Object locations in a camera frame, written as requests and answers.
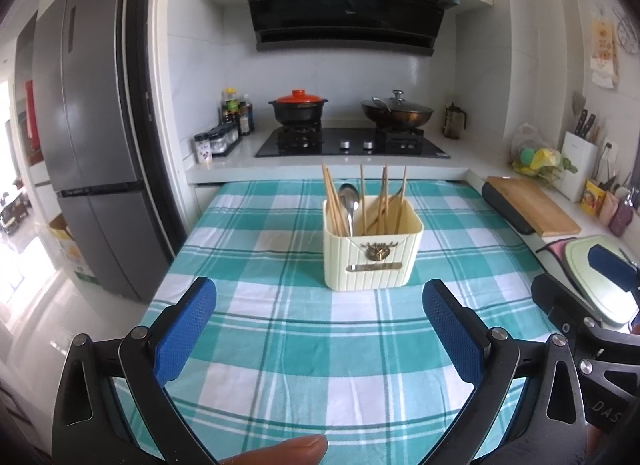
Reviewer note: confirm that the cream ribbed utensil holder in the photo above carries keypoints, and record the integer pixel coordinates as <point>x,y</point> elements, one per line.
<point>370,270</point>

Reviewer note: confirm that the clear spice jar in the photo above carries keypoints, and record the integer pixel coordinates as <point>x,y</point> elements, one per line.
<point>217,142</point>

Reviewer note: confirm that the teal plaid tablecloth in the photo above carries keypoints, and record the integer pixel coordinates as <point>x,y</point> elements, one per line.
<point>300,345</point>

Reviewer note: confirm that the grey spatula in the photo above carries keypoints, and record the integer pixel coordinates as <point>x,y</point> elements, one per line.
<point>579,102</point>

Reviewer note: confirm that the black range hood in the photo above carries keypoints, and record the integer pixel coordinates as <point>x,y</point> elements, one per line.
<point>345,20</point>

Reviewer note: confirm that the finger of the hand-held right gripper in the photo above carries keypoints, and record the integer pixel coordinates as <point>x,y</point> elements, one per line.
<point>612,265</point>
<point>550,297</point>

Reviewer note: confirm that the black elongated case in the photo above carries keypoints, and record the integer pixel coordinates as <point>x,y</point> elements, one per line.
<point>505,205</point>

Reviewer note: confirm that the yellow cap sauce bottle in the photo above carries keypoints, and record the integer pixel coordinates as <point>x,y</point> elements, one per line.
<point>230,105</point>

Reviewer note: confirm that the silver metal spoon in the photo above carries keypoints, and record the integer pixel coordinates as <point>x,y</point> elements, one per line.
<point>348,197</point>

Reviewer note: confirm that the plastic bag of fruit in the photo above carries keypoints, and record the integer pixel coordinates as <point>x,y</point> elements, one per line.
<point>537,157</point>

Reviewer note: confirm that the wok with glass lid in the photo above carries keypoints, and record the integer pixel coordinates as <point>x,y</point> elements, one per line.
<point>397,117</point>

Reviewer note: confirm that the person's left hand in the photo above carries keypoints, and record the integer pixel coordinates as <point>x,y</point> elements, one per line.
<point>280,451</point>

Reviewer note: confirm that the dark sauce bottle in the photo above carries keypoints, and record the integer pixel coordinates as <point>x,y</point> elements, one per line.
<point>245,117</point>

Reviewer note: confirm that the hanging wall calendar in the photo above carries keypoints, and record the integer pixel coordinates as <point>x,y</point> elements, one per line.
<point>604,50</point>

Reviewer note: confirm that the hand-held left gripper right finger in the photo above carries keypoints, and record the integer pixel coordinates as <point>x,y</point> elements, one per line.
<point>452,330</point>

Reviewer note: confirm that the wooden cutting board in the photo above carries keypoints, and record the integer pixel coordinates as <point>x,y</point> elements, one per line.
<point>535,205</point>

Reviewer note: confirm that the cardboard box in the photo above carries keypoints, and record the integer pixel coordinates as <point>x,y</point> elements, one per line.
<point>70,250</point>

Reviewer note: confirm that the yellow snack packet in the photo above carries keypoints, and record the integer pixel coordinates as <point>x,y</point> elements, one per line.
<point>592,197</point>

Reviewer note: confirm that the black gas stove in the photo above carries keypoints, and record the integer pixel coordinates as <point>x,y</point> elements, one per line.
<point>350,145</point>

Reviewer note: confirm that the purple bottle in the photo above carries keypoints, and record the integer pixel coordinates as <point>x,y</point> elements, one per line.
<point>622,215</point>

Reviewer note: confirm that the grey refrigerator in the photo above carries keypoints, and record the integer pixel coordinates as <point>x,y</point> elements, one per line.
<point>100,120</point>

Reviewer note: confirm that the white knife block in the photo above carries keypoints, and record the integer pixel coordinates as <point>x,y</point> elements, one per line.
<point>575,165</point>

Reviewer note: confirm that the bunch of bamboo chopsticks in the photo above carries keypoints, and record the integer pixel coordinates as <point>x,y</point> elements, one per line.
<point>331,195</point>

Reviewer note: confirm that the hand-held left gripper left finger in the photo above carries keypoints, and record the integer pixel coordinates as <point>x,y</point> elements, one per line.
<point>185,330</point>

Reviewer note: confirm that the black clay pot red lid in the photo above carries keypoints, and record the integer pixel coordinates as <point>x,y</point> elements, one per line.
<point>299,112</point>

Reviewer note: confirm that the labelled spice jar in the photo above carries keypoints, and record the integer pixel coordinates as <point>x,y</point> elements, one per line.
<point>202,149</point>

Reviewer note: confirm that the glass french press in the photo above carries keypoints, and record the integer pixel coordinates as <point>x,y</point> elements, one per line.
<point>452,122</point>

